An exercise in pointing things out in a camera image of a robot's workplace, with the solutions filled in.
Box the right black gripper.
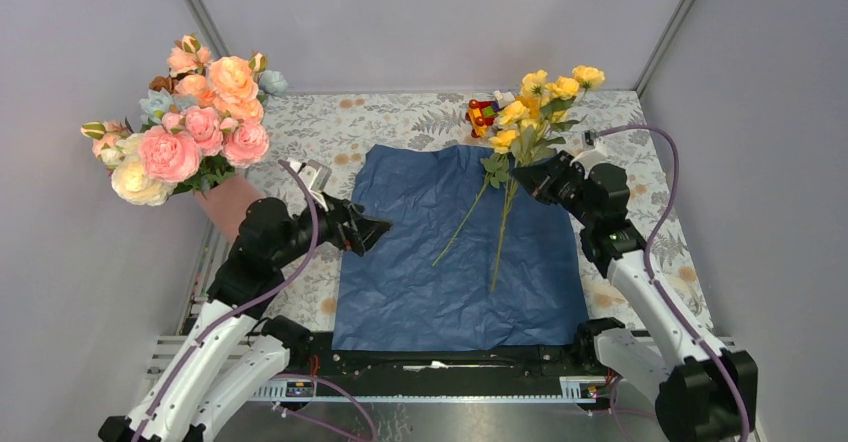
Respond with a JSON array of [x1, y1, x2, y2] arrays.
[[511, 150, 597, 227]]

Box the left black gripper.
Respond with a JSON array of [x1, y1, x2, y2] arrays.
[[273, 186, 393, 267]]

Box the yellow flower stem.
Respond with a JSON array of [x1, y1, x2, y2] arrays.
[[484, 65, 606, 290]]

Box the blue paper bouquet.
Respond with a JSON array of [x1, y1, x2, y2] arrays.
[[333, 145, 589, 351]]

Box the pink rose stem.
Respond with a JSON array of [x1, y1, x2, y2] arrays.
[[138, 106, 224, 184], [221, 117, 270, 169]]

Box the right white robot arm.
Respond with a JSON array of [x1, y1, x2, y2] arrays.
[[512, 150, 758, 441]]

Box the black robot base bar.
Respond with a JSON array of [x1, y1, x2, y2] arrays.
[[263, 317, 622, 397]]

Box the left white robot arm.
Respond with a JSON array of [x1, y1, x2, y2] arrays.
[[98, 161, 392, 441]]

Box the pink ceramic vase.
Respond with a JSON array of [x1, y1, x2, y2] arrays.
[[193, 174, 265, 243]]

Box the flowers in vase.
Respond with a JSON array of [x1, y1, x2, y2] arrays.
[[80, 34, 288, 206]]

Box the floral patterned table mat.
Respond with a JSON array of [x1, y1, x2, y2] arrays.
[[247, 91, 712, 331]]

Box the colourful toy block car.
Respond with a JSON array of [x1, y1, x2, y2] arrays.
[[465, 91, 527, 139]]

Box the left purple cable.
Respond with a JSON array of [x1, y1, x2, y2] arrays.
[[129, 159, 379, 442]]

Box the purple cable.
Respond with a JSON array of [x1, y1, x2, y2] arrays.
[[129, 159, 379, 442], [582, 124, 753, 442]]

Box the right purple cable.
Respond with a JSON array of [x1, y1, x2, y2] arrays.
[[582, 124, 753, 442]]

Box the white slotted cable duct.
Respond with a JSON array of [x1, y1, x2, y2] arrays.
[[248, 376, 609, 404]]

